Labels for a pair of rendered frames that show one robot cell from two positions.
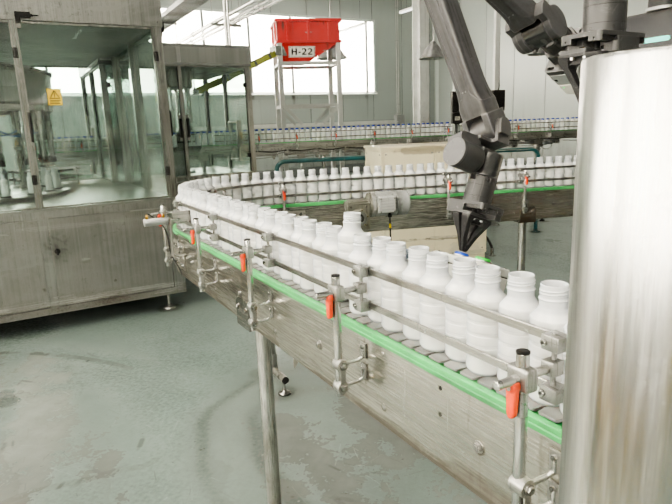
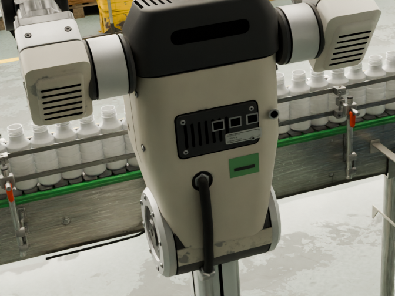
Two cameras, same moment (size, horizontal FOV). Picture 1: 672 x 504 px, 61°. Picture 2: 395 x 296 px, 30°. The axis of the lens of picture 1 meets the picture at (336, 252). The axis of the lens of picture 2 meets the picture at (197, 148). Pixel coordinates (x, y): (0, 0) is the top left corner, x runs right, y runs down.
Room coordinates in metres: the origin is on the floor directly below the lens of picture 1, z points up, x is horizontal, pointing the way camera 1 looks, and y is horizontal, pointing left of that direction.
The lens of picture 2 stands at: (1.55, -1.80, 1.86)
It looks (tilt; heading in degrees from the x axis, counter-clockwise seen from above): 26 degrees down; 104
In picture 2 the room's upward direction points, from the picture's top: 5 degrees counter-clockwise
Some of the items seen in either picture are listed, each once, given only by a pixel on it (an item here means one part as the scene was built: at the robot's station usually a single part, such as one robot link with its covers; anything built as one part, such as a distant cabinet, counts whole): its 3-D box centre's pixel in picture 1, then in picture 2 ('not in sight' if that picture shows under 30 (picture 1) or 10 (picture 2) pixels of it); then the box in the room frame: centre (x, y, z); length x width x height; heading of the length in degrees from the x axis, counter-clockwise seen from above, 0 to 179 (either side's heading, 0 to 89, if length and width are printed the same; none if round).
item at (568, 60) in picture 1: (592, 73); not in sight; (0.84, -0.37, 1.44); 0.07 x 0.07 x 0.09; 30
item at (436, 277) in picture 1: (437, 301); (111, 137); (0.93, -0.17, 1.08); 0.06 x 0.06 x 0.17
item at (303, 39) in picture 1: (309, 126); not in sight; (8.38, 0.32, 1.40); 0.92 x 0.72 x 2.80; 101
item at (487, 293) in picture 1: (486, 319); (67, 146); (0.83, -0.23, 1.08); 0.06 x 0.06 x 0.17
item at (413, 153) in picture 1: (424, 202); not in sight; (5.79, -0.93, 0.59); 1.10 x 0.62 x 1.18; 101
